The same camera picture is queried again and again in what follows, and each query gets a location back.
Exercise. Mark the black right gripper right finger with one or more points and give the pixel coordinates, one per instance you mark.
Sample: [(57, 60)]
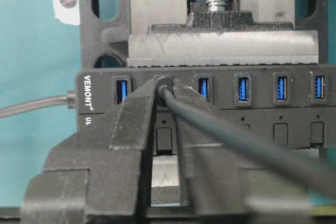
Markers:
[(232, 175)]

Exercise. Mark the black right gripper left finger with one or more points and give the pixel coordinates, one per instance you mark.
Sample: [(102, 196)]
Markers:
[(101, 174)]

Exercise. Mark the black multiport USB hub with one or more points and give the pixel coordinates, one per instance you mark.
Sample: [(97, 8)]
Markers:
[(294, 105)]

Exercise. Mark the black bench vise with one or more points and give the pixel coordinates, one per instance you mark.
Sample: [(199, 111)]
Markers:
[(212, 33)]

